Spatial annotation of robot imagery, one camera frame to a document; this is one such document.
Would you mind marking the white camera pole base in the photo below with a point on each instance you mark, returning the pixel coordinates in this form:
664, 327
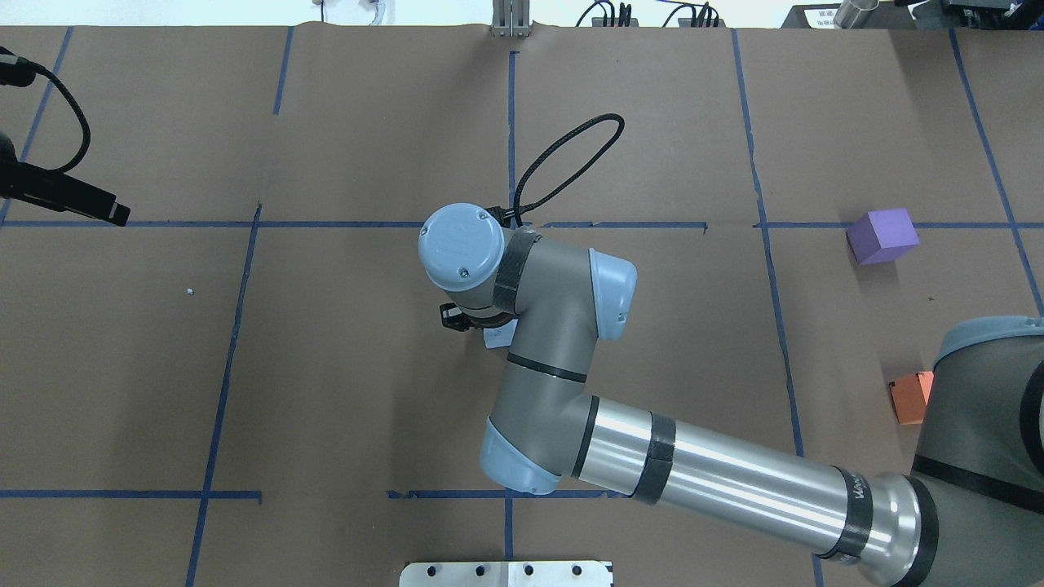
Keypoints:
509, 573

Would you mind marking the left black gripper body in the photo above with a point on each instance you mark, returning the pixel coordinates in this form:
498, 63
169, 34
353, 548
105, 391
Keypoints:
50, 190

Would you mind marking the silver metal cylinder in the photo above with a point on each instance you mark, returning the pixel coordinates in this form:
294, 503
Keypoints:
854, 14

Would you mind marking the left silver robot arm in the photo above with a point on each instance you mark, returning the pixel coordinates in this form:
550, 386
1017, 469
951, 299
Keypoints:
6, 151

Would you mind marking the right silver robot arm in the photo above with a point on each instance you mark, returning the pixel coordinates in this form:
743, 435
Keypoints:
968, 513

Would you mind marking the aluminium frame post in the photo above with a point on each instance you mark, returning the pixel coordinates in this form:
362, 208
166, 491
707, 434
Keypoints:
511, 19

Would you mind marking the orange block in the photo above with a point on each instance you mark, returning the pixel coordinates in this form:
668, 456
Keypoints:
910, 396

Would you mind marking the light blue foam block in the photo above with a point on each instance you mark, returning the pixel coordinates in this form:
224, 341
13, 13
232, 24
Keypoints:
499, 337

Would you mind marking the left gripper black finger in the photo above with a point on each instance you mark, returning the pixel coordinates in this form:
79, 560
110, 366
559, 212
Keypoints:
101, 205

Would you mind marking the purple block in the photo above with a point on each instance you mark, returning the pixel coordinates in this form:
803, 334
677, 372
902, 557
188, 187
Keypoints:
882, 236

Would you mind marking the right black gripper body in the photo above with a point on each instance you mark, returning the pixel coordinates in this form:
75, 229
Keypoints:
450, 315

